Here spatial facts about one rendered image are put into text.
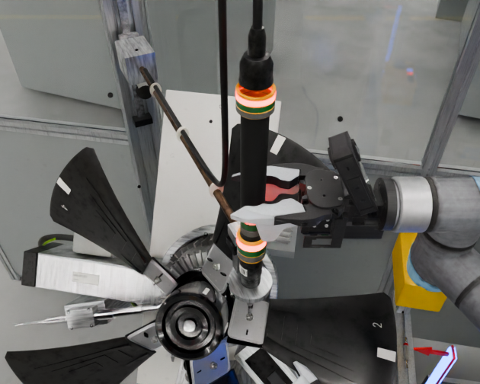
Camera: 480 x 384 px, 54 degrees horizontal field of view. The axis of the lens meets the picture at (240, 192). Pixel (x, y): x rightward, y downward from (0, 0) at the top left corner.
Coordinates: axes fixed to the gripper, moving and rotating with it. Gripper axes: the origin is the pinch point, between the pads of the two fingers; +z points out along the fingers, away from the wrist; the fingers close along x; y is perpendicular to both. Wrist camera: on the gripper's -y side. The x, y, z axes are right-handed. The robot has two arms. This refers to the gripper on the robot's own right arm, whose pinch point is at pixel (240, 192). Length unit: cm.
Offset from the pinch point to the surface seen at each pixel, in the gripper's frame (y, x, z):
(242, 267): 14.6, -1.4, -0.5
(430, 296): 46, 15, -43
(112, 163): 64, 80, 45
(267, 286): 19.6, -1.2, -4.5
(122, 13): 2, 61, 27
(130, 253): 24.0, 8.7, 19.7
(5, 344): 151, 57, 104
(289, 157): 7.2, 15.8, -8.1
